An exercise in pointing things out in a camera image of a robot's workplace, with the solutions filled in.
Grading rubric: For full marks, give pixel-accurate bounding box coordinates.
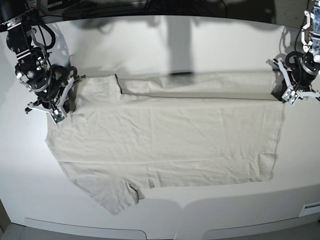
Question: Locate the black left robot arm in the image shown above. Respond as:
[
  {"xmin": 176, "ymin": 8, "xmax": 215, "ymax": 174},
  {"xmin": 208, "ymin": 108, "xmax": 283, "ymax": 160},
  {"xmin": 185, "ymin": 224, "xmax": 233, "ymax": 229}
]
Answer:
[{"xmin": 271, "ymin": 0, "xmax": 320, "ymax": 105}]

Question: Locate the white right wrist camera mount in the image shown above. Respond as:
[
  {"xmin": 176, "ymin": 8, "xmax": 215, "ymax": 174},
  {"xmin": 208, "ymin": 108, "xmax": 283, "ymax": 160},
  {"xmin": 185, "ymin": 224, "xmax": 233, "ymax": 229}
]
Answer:
[{"xmin": 24, "ymin": 75, "xmax": 86, "ymax": 125}]

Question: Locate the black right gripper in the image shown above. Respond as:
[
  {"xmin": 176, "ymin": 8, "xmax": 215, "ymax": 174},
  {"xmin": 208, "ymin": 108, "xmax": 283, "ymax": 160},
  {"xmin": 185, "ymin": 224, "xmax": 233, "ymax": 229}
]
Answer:
[{"xmin": 35, "ymin": 64, "xmax": 78, "ymax": 108}]

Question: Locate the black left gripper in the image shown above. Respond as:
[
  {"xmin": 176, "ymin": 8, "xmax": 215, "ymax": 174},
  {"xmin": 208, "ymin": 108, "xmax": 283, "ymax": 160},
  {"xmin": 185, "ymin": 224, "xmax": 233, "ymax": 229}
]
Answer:
[{"xmin": 271, "ymin": 59, "xmax": 313, "ymax": 103}]

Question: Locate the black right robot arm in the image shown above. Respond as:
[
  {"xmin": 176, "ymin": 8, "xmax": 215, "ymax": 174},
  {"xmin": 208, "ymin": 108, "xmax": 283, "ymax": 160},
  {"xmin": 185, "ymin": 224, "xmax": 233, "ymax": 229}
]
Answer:
[{"xmin": 0, "ymin": 0, "xmax": 78, "ymax": 113}]

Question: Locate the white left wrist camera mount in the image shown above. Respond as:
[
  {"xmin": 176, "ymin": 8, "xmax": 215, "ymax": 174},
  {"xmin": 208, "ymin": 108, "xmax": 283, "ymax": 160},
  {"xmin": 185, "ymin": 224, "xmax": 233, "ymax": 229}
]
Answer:
[{"xmin": 271, "ymin": 59, "xmax": 320, "ymax": 105}]

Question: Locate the beige T-shirt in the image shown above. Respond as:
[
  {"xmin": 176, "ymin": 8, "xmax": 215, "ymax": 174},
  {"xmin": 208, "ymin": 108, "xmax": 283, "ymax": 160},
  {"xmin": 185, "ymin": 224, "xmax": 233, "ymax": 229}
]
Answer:
[{"xmin": 46, "ymin": 75, "xmax": 284, "ymax": 215}]

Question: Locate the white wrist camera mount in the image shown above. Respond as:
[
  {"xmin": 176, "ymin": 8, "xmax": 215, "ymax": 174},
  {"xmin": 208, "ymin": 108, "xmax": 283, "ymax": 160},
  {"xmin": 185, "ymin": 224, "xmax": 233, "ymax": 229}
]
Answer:
[
  {"xmin": 24, "ymin": 75, "xmax": 86, "ymax": 125},
  {"xmin": 271, "ymin": 59, "xmax": 320, "ymax": 105}
]

